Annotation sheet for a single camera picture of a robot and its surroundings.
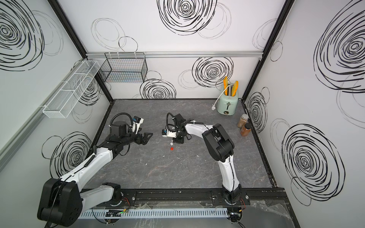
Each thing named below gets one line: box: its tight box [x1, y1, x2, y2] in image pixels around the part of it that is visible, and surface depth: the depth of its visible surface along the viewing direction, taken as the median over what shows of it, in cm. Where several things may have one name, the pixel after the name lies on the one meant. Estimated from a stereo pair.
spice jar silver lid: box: [237, 113, 249, 129], surface depth 98 cm
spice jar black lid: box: [240, 122, 252, 137], surface depth 96 cm
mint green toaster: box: [217, 83, 239, 116], surface depth 104 cm
